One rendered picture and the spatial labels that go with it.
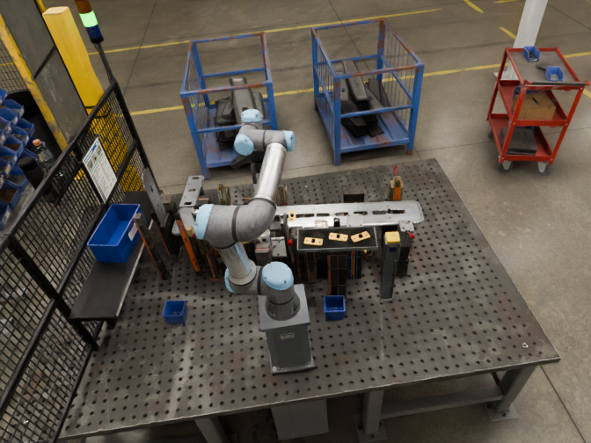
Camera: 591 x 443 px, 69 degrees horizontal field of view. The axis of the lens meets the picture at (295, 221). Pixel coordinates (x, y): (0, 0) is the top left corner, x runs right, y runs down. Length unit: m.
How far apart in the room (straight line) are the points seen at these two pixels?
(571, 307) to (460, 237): 1.12
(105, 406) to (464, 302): 1.84
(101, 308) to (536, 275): 2.94
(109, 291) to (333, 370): 1.13
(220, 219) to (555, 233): 3.15
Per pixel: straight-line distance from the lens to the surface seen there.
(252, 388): 2.15
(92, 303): 2.25
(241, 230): 1.33
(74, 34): 2.61
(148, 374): 2.32
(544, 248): 3.87
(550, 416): 3.08
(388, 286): 2.27
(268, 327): 1.81
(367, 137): 4.48
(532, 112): 4.17
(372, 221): 2.32
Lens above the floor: 2.62
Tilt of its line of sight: 44 degrees down
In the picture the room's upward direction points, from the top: 6 degrees counter-clockwise
